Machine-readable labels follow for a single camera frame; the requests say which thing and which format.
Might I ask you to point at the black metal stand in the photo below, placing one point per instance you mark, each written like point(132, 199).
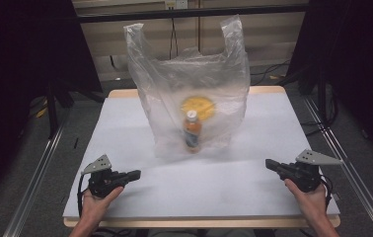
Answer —
point(52, 108)
point(322, 98)

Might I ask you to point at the black curtain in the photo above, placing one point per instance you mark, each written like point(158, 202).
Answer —
point(358, 59)
point(20, 65)

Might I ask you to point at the white wall socket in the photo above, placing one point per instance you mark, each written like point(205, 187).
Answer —
point(176, 4)

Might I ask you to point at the aluminium floor rail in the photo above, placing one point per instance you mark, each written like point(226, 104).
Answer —
point(33, 184)
point(349, 168)

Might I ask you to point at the black horizontal bar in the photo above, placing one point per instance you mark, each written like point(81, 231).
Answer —
point(191, 13)

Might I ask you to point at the white table mat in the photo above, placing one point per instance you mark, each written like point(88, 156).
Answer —
point(227, 184)

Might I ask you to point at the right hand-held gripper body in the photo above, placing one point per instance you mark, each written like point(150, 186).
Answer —
point(306, 173)

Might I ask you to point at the person's right hand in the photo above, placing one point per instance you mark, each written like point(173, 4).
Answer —
point(311, 202)

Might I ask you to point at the orange drink bottle white cap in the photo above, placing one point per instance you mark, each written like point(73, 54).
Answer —
point(192, 131)

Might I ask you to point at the person's left hand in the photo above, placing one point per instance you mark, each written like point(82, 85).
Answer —
point(94, 205)

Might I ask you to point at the yellow round container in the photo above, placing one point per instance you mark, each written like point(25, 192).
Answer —
point(204, 106)

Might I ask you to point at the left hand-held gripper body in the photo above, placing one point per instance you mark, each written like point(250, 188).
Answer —
point(100, 179)

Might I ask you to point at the clear plastic bag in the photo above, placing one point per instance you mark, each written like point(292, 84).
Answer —
point(171, 79)

